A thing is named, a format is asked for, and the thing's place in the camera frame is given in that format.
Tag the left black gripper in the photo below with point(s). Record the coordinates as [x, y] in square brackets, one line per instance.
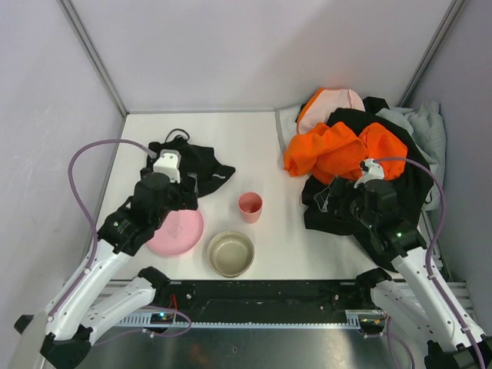
[188, 188]

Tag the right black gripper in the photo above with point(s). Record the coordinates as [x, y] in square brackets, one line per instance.
[336, 191]

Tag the small black cloth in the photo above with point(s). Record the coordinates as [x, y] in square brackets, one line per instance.
[200, 170]

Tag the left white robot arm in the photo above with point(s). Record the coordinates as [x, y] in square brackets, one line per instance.
[65, 331]

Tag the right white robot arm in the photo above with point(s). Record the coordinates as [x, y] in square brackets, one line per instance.
[454, 339]

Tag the white grey-trim cloth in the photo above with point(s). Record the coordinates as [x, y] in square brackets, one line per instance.
[286, 126]

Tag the pink orange cloth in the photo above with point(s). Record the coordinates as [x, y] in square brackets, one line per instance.
[323, 103]

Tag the large black cloth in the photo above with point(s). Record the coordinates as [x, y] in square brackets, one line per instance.
[412, 186]

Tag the grey cloth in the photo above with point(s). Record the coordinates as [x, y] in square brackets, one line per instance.
[426, 127]

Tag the pink plate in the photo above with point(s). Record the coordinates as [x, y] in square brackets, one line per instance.
[179, 233]

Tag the pink cup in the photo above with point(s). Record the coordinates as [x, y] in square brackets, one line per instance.
[250, 207]

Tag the beige bowl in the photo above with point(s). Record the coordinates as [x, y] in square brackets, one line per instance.
[230, 253]

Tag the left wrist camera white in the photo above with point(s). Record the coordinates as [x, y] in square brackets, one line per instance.
[167, 163]

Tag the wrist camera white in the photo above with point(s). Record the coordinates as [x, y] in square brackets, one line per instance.
[167, 163]
[370, 170]

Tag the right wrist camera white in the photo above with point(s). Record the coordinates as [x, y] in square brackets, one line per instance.
[370, 170]

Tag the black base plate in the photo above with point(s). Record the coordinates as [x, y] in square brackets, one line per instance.
[245, 298]

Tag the grey cable duct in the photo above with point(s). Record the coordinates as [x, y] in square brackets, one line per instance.
[351, 320]

